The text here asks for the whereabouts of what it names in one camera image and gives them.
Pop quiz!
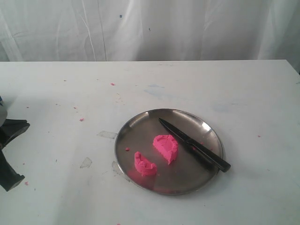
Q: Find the clear tape piece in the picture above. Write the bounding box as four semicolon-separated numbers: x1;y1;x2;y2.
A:
80;157;92;169
97;131;117;139

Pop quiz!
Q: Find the round steel plate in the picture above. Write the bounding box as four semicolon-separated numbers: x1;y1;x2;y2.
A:
114;108;224;196

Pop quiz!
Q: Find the small pink dough piece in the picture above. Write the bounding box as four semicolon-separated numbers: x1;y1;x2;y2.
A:
134;151;157;176

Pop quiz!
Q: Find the clear tape piece lower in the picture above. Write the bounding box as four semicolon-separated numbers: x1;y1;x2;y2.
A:
80;157;92;169

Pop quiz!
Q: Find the black knife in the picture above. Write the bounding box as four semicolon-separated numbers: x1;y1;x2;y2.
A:
158;118;231;173

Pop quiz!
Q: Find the clear tape piece upper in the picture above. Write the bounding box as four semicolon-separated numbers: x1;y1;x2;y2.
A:
97;131;117;139

